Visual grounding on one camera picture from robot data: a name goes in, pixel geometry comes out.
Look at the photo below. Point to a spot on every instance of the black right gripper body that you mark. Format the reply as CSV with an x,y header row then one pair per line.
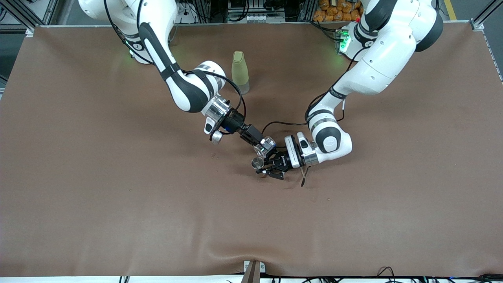
x,y
235,124

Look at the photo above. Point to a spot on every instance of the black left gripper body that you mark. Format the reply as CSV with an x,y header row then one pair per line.
x,y
281,160

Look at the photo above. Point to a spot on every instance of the clear glass beaker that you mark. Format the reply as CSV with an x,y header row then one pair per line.
x,y
267,143

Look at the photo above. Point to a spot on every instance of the steel double jigger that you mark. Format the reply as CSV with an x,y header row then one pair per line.
x,y
257,162

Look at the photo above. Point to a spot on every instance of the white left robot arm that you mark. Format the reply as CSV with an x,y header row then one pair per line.
x,y
393,51

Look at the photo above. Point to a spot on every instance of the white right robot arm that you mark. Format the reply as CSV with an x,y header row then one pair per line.
x,y
157,11

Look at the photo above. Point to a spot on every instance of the yellow-green bottle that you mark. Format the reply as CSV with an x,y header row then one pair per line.
x,y
240,70

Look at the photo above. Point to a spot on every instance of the white power strip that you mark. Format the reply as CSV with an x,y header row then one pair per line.
x,y
186,17

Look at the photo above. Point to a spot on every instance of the orange snack bags pile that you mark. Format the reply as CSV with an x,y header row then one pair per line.
x,y
334,10

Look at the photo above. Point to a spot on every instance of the grey bracket with post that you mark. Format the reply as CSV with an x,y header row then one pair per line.
x,y
253,273

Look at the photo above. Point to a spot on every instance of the aluminium frame strut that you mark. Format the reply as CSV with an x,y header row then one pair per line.
x,y
51,10
485,13

